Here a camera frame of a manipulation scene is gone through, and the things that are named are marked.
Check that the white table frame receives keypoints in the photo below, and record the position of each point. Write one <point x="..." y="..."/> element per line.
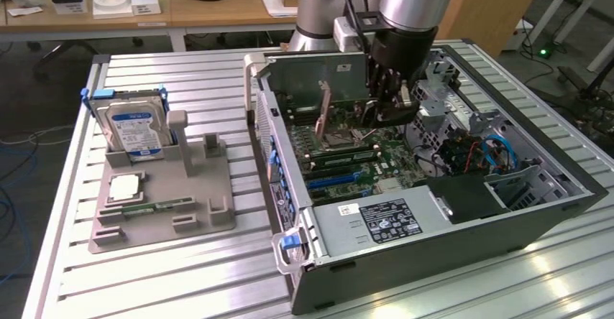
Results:
<point x="584" y="10"/>

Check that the black floor stand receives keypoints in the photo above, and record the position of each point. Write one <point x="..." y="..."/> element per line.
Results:
<point x="576" y="78"/>

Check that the installed RAM stick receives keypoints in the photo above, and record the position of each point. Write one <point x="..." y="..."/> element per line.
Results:
<point x="345" y="159"/>

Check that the wrist camera on white mount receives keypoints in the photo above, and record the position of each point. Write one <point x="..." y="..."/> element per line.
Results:
<point x="345" y="31"/>

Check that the blue expansion slot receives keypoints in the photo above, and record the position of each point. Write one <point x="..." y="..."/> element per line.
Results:
<point x="332" y="182"/>

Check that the hard disk in blue caddy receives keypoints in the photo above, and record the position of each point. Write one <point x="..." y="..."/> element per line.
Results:
<point x="134" y="132"/>

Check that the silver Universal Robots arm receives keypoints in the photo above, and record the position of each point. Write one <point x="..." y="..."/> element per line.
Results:
<point x="417" y="3"/>

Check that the plain white box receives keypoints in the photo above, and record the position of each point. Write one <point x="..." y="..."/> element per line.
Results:
<point x="146" y="4"/>

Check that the black office chair base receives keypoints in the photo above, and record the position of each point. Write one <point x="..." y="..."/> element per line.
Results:
<point x="62" y="51"/>

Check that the metal disk bay cage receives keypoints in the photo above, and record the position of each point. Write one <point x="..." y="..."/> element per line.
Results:
<point x="437" y="114"/>

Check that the grey power supply unit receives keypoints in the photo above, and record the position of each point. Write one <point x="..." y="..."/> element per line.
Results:
<point x="345" y="232"/>

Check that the silver CPU chip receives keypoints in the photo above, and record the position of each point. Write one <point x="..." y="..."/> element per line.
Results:
<point x="125" y="188"/>

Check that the open black PC case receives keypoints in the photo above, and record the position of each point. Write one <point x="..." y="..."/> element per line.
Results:
<point x="432" y="261"/>

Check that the black and white box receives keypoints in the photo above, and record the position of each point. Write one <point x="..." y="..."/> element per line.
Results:
<point x="67" y="3"/>

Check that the white paper stack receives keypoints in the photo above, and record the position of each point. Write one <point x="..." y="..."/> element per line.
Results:
<point x="278" y="4"/>

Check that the grey parts rack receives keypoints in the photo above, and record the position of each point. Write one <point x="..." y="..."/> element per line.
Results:
<point x="163" y="197"/>

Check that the blue case latch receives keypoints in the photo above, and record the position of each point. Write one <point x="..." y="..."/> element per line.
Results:
<point x="289" y="242"/>

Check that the green motherboard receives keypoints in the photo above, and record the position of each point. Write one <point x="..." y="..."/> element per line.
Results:
<point x="398" y="161"/>

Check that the white control box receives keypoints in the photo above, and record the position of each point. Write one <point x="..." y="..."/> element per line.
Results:
<point x="521" y="35"/>

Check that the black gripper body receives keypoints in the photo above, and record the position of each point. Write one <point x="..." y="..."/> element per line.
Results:
<point x="404" y="53"/>

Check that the CPU socket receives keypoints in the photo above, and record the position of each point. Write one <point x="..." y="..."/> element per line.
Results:
<point x="341" y="139"/>

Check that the green RAM stick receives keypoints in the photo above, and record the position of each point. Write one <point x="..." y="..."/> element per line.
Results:
<point x="151" y="207"/>

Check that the wooden desk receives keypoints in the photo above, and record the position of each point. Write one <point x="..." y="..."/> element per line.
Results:
<point x="215" y="10"/>

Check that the graphics card with metal bracket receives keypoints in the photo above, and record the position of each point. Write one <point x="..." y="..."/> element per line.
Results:
<point x="398" y="116"/>

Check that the wooden cabinet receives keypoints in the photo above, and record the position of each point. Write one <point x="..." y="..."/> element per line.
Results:
<point x="489" y="10"/>

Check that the white paper slip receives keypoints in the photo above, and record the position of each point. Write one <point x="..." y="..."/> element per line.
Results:
<point x="25" y="10"/>

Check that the white box with round dish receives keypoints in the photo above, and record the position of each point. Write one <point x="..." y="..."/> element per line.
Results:
<point x="113" y="6"/>

